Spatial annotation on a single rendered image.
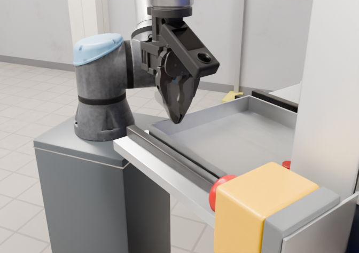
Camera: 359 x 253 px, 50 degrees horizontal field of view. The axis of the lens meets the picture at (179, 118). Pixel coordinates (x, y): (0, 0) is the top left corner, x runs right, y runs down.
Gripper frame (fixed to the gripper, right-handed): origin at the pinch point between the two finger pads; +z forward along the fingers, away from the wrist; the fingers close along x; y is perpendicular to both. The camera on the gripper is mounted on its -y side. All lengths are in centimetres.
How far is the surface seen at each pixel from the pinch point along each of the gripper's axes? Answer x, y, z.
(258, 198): 20.1, -37.0, -11.2
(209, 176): 7.1, -16.8, 1.8
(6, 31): -67, 408, 53
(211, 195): 19.8, -31.3, -8.4
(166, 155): 8.1, -7.2, 2.0
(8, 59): -65, 411, 85
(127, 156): 11.0, 0.7, 4.7
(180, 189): 10.5, -14.3, 3.8
